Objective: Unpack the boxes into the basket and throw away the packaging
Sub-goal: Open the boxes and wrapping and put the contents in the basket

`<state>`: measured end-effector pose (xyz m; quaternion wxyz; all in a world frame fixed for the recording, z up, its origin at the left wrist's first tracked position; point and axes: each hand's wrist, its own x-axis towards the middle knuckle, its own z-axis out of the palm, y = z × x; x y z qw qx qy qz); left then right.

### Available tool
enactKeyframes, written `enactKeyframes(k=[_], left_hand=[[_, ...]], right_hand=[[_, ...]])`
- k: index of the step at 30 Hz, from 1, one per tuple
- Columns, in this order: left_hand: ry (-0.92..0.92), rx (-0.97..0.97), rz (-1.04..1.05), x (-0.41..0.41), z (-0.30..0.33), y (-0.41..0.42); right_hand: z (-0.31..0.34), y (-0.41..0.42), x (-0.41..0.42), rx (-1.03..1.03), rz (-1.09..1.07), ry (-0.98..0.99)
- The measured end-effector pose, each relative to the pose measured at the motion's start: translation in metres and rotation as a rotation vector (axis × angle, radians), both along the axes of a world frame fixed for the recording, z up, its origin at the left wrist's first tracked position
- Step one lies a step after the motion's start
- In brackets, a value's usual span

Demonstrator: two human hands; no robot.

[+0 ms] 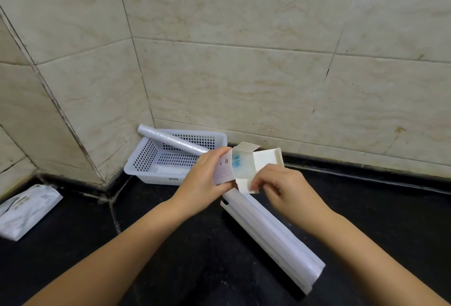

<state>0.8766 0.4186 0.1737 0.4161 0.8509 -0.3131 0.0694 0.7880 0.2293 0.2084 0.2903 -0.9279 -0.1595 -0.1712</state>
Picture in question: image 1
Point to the person's right hand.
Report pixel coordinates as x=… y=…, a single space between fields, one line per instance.
x=296 y=200

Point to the person's left hand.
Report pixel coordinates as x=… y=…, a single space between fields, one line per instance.
x=201 y=186

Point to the person's left thumb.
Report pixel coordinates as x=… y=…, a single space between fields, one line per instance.
x=225 y=187

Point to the person's right thumb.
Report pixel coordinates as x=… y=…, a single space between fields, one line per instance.
x=259 y=182

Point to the small white cardboard box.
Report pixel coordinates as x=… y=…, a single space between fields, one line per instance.
x=243 y=166

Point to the person's left forearm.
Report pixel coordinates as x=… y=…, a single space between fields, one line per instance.
x=116 y=260

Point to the person's right forearm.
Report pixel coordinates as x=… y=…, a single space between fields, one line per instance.
x=373 y=263

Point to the white plastic wrap dispenser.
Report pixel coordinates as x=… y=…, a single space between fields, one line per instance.
x=274 y=237

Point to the clear plastic wrap roll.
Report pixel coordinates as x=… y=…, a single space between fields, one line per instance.
x=172 y=140

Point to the white perforated plastic basket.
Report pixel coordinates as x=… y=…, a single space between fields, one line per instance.
x=158 y=161

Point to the white plastic packet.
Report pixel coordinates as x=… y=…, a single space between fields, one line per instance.
x=24 y=210

